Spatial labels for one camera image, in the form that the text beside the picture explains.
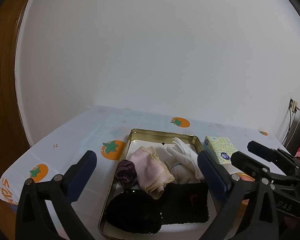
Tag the black beaded hair band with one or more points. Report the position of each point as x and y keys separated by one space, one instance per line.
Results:
x=134 y=211

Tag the dark purple velvet scrunchie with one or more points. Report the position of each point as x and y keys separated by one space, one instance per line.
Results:
x=126 y=174

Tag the gold metal tin box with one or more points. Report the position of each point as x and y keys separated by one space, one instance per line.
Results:
x=159 y=141

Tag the tomato print tablecloth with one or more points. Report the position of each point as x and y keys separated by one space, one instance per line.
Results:
x=97 y=129

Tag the white waffle towel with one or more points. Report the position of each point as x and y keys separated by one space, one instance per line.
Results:
x=180 y=153

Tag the black fuzzy cloth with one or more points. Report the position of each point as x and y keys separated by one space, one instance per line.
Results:
x=184 y=203

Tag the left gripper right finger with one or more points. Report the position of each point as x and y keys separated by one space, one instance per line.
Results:
x=216 y=176

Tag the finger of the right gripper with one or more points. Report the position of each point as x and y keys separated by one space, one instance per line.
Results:
x=262 y=151
x=248 y=165

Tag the white knit glove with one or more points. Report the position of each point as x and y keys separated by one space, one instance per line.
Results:
x=183 y=175

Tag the pink towel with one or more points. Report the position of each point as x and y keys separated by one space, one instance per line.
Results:
x=153 y=174

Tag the wall power outlet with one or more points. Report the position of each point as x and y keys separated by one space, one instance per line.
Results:
x=293 y=105

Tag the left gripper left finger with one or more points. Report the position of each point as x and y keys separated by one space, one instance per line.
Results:
x=78 y=175

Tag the yellow dotted tissue pack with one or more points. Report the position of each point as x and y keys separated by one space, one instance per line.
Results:
x=220 y=148

